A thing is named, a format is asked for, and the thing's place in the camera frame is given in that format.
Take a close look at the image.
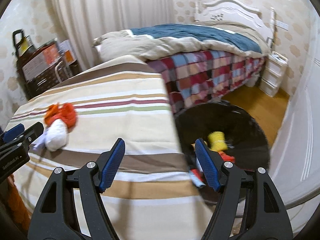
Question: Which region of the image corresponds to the yellow foam net bundle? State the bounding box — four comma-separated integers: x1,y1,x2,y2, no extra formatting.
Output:
208,131,228,152

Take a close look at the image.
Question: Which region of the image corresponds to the black trash bin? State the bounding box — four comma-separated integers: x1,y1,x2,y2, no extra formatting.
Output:
174,100,271,203

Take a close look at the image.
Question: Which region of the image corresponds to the red and white wrapper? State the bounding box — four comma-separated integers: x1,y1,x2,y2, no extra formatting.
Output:
45,103,77,152

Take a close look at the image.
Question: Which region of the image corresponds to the dark woven basket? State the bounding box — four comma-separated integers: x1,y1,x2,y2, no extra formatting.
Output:
25,62,73,100

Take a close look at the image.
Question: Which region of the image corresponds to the white door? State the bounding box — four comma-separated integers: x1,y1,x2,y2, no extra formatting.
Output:
268,10,320,230

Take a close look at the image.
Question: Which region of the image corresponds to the cardboard box with labels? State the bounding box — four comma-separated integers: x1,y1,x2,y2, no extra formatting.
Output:
22,43,60,81

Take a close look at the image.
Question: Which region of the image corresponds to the striped bed cover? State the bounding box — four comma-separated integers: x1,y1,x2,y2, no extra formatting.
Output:
7,56,212,239

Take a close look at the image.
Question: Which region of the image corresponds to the black hand trolley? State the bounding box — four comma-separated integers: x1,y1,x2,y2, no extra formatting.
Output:
12,29,35,99

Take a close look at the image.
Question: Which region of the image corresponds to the white plastic drawer unit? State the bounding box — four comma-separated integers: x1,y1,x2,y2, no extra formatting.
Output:
259,51,288,97

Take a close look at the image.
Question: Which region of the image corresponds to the plaid bed sheet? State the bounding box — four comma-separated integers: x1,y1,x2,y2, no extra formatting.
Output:
146,50,266,114

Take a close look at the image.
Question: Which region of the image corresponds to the cream curtain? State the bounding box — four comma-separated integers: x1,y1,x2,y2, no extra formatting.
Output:
51,0,175,70

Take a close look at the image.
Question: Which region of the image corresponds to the beige and blue duvet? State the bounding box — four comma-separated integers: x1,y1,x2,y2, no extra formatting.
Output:
93,21,271,62

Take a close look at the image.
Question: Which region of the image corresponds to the white wooden headboard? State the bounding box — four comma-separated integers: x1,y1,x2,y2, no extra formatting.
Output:
194,0,276,48

